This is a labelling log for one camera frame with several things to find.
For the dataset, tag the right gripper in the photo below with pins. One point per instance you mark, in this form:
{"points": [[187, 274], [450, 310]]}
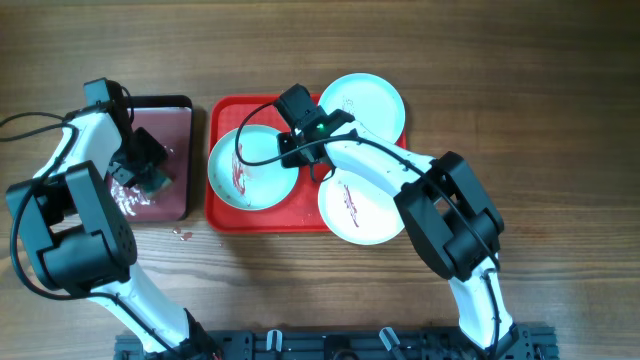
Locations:
{"points": [[285, 140]]}

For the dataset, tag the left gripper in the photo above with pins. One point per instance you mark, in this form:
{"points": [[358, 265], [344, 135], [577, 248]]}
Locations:
{"points": [[158, 154]]}

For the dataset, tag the green yellow sponge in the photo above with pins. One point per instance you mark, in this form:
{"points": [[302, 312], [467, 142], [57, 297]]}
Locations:
{"points": [[154, 182]]}

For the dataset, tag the white plate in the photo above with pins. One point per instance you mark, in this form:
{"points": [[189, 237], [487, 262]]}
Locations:
{"points": [[249, 188], [372, 100], [356, 210]]}

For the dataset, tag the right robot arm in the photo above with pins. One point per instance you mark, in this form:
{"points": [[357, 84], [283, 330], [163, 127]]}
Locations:
{"points": [[452, 224]]}

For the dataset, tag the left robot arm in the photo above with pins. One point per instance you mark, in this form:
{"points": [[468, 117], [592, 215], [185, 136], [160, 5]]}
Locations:
{"points": [[69, 240]]}

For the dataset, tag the black tray with maroon liner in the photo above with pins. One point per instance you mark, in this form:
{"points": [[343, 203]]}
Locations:
{"points": [[169, 119]]}

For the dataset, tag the red plastic tray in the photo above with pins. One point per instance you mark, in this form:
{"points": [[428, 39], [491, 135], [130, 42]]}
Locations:
{"points": [[298, 212]]}

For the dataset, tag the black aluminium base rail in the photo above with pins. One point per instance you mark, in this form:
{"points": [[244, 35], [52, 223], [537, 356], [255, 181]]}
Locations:
{"points": [[523, 342]]}

